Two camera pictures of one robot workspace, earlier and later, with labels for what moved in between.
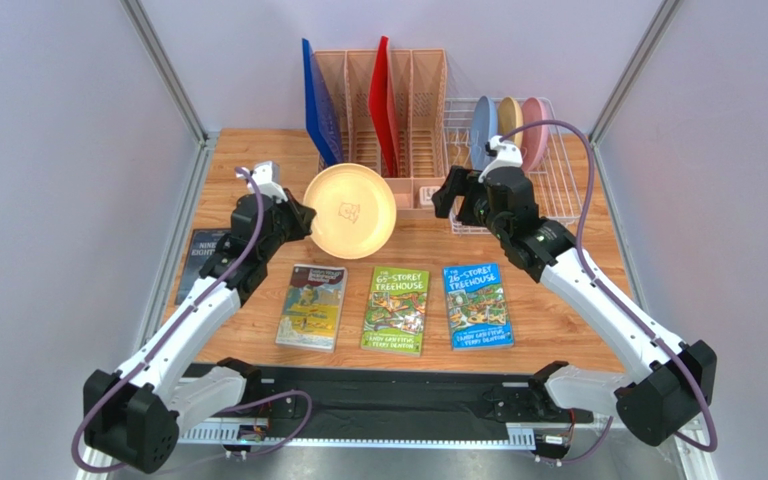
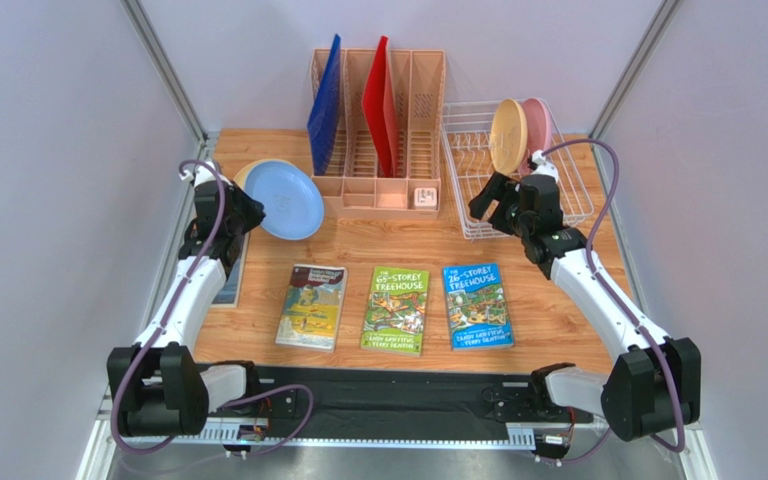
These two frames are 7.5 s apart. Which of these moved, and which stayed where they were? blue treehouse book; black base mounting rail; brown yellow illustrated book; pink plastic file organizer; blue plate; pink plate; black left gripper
Moved: blue plate; black left gripper
Stayed: brown yellow illustrated book; blue treehouse book; black base mounting rail; pink plate; pink plastic file organizer
